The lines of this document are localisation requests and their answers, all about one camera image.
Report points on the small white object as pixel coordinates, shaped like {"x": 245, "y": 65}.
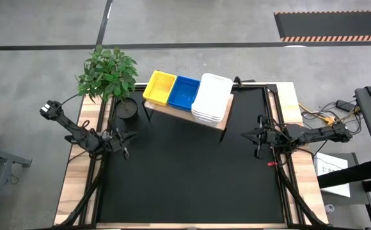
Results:
{"x": 329, "y": 208}

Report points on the yellow plastic basket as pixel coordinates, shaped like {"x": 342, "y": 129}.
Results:
{"x": 160, "y": 86}
{"x": 156, "y": 104}

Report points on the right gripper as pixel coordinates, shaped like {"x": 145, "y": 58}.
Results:
{"x": 270, "y": 136}

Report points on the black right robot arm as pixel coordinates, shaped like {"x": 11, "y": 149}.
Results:
{"x": 320, "y": 134}

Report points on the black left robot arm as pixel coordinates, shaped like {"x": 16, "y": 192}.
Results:
{"x": 73, "y": 131}

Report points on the green plant black pot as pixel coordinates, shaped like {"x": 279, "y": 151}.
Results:
{"x": 108, "y": 73}

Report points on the black aluminium table frame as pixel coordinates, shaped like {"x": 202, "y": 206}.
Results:
{"x": 256, "y": 85}

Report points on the white cardboard box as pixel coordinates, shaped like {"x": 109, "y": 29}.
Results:
{"x": 326, "y": 161}

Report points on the black floor mat striped edge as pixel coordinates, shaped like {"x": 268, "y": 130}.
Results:
{"x": 332, "y": 25}

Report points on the red clip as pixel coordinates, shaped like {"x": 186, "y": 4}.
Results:
{"x": 272, "y": 164}

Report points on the black power adapter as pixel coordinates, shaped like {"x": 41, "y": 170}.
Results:
{"x": 343, "y": 104}

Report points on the grey desk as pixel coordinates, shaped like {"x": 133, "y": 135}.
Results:
{"x": 0, "y": 156}

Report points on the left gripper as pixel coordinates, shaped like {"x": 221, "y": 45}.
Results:
{"x": 115, "y": 142}

